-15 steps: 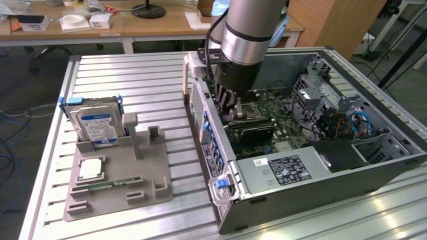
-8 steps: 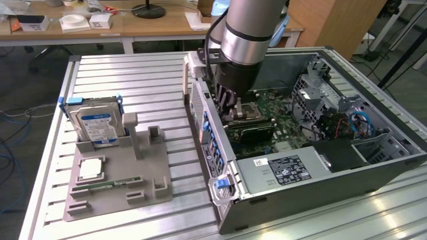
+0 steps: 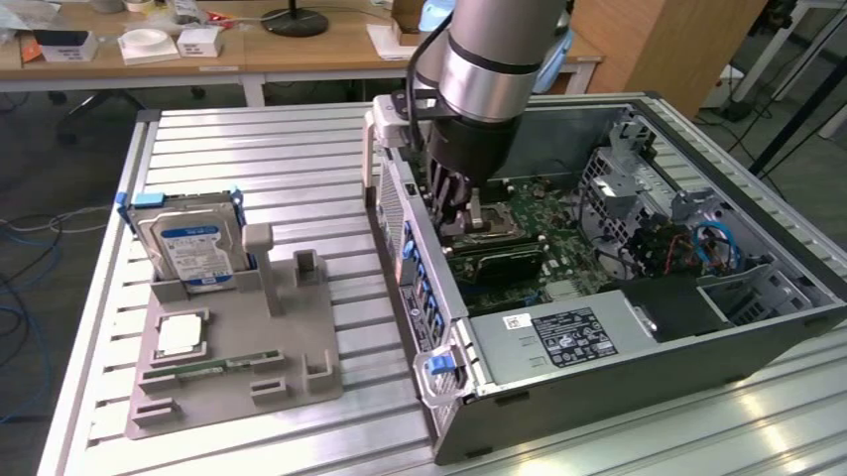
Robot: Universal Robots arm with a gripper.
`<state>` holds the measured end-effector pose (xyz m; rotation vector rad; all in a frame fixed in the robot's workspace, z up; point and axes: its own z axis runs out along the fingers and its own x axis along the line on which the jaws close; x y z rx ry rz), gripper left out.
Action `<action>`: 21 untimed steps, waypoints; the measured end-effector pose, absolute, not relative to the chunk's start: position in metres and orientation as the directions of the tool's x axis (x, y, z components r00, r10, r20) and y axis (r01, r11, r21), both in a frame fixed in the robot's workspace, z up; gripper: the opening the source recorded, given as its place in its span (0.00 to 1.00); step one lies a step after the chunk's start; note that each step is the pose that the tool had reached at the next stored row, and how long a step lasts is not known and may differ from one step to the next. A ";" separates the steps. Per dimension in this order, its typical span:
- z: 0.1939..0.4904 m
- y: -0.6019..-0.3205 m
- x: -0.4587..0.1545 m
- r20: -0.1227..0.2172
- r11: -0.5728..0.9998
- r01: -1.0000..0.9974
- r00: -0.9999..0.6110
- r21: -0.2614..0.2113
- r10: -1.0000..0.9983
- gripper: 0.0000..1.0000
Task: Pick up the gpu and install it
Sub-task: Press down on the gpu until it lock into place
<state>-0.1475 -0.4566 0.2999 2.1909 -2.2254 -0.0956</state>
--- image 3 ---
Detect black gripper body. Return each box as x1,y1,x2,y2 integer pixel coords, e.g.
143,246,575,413
424,116,523,185

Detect metal CPU socket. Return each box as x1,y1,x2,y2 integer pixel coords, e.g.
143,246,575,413
470,201,523,242

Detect black RAM slot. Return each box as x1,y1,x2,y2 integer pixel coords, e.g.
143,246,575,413
451,242,549,258
449,236,546,252

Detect green motherboard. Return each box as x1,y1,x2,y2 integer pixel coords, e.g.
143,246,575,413
414,176,623,318

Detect metal disk bay cage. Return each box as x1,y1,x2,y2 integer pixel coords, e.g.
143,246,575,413
579,111,685,249

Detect white paper sheet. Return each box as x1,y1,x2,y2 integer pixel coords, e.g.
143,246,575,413
366,23,423,61

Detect brown cardboard box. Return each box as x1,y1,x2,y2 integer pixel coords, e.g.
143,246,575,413
390,0,438,37

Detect gray power supply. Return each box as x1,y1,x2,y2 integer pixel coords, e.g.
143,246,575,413
466,290,658,394

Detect blue case latch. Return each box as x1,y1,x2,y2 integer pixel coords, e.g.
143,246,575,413
424,355,459,382

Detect wooden desk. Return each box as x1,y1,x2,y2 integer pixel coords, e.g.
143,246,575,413
0,0,605,96

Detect black lamp base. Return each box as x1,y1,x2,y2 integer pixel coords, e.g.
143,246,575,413
259,0,331,39

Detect hard disk with blue label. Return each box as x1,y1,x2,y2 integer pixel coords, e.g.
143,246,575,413
140,205,239,298

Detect open dark PC case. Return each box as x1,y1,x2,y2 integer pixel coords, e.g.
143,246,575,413
362,91,847,467

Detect wooden cabinet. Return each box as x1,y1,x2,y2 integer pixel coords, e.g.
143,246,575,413
567,0,770,121

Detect hard disk drive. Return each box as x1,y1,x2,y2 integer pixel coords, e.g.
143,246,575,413
115,186,251,279

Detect gray parts rack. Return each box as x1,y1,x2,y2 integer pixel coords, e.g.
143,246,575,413
123,222,346,442

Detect small metal disk bay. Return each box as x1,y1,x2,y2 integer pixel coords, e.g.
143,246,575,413
698,264,817,328

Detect small white box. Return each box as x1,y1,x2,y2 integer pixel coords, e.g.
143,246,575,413
175,26,226,59

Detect green RAM stick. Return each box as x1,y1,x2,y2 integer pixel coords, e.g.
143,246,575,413
174,350,280,381

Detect silver CPU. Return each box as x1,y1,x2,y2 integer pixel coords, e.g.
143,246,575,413
155,314,204,356

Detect black stand leg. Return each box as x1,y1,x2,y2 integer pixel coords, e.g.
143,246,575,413
750,13,847,176

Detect white round holder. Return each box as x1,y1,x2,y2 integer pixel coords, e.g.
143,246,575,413
116,28,182,66

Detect black chair base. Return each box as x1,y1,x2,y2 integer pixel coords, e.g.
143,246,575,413
55,88,148,146

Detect white box with black top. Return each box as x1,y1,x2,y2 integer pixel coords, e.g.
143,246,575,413
32,29,102,63

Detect black camera cable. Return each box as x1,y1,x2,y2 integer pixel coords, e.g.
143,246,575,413
406,44,426,151

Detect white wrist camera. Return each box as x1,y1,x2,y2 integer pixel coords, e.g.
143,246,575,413
368,90,439,149

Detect gray case handle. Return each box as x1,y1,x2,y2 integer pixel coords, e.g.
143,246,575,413
362,108,400,190
412,345,479,409

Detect black wire bundle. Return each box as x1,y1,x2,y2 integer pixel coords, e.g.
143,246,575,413
581,197,665,285

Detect red wires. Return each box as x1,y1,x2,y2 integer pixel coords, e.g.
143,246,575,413
666,231,695,275

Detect blue wire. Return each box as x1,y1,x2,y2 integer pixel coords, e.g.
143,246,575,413
690,219,742,273

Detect white table frame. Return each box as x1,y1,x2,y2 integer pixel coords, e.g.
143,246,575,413
733,0,847,141

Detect white floor cable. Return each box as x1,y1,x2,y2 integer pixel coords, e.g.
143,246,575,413
0,204,115,235

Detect blue floor cable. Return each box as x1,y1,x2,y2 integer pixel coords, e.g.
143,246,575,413
0,226,59,425

